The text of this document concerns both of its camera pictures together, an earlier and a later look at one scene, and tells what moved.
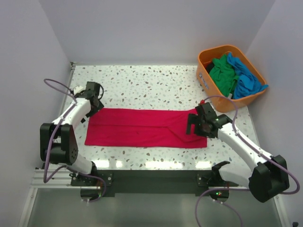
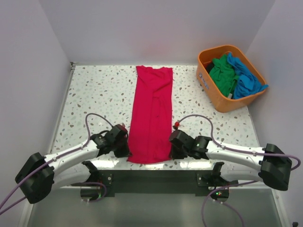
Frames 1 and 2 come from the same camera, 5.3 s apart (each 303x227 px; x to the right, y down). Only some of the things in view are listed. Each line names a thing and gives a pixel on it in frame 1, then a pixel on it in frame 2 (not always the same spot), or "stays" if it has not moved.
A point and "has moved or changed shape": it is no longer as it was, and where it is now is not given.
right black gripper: (193, 119) to (175, 155)
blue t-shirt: (248, 83) stays
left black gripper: (91, 113) to (125, 152)
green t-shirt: (223, 74) stays
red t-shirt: (147, 127) has moved or changed shape
